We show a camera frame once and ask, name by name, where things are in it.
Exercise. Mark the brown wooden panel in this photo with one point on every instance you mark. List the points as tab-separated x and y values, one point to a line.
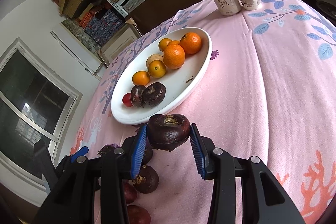
168	1

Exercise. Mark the large yellow-orange kumquat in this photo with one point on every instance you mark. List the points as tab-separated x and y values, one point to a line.
157	69

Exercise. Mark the small brown stem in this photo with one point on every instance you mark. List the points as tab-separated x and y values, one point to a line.
189	80

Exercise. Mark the small red cherry tomato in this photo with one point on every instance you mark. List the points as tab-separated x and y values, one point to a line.
126	100

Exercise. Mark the white board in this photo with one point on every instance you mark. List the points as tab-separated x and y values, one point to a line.
76	56

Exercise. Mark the green marble slab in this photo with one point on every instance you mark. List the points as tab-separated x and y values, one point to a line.
81	35

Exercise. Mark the stack of blue patterned boxes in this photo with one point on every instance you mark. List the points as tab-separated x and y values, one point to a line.
105	24

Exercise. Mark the white ceramic plate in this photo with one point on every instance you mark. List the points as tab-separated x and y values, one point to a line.
178	82

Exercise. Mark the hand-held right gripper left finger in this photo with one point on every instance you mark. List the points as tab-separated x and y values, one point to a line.
137	153

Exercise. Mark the pale yellow round fruit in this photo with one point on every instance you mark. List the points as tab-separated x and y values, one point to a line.
152	58

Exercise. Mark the round orange mandarin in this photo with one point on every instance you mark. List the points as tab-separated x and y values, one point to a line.
174	56

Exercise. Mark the orange mandarin with stem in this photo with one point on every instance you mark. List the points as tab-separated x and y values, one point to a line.
191	42

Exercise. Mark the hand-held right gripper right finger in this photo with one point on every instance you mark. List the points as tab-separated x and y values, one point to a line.
197	153

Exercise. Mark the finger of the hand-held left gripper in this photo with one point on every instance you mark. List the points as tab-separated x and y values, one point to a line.
78	152
44	161

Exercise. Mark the orange patterned box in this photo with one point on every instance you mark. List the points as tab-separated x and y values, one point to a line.
88	18

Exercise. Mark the wooden picture frame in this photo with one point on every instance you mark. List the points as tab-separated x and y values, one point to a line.
118	43

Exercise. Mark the pink printed tablecloth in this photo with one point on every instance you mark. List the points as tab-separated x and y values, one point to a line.
249	108

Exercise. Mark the large dark water chestnut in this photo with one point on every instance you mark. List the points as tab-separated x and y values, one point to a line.
168	132

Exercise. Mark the small orange kumquat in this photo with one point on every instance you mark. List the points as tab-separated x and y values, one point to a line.
173	42
141	77
164	44

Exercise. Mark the white framed window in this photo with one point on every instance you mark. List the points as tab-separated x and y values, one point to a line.
34	108

